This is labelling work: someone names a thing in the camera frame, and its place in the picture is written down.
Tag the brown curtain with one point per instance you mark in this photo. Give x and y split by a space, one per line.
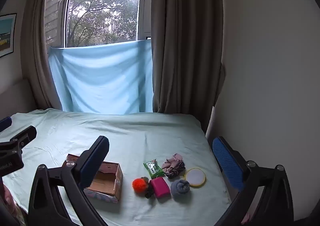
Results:
185 40
35 40

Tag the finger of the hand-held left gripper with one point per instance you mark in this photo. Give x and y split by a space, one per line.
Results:
5 123
25 134

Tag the cardboard box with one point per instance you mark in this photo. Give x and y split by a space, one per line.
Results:
105 182

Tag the black sock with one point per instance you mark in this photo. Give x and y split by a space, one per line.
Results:
150 189

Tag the grey-blue sock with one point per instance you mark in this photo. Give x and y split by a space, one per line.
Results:
180 187

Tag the black printed scrunchie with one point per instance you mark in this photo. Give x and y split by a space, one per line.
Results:
176 171

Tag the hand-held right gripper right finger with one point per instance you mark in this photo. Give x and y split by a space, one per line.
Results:
227 163

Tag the window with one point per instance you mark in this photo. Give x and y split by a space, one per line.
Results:
100 8

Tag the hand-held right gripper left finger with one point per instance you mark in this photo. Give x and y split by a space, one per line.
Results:
91 168

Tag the pink cloth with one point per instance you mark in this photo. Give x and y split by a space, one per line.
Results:
172 162

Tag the green snack packet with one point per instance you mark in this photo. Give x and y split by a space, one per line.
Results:
153 168

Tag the yellow round puff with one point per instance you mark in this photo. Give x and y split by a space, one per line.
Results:
195 177

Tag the person's left hand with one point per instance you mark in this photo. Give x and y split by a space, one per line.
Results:
8 197

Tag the mint green bed sheet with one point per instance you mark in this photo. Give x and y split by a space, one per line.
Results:
137 136

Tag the framed wall picture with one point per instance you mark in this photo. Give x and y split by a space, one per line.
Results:
6 34

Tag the window shutter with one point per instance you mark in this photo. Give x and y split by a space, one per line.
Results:
53 10

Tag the beige headboard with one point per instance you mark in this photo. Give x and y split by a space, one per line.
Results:
15 96

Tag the orange pompom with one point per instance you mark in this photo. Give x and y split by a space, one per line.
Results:
140 185

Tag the light blue hanging cloth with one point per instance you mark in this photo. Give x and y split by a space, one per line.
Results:
100 78

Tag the magenta sponge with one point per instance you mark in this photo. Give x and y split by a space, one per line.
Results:
160 186

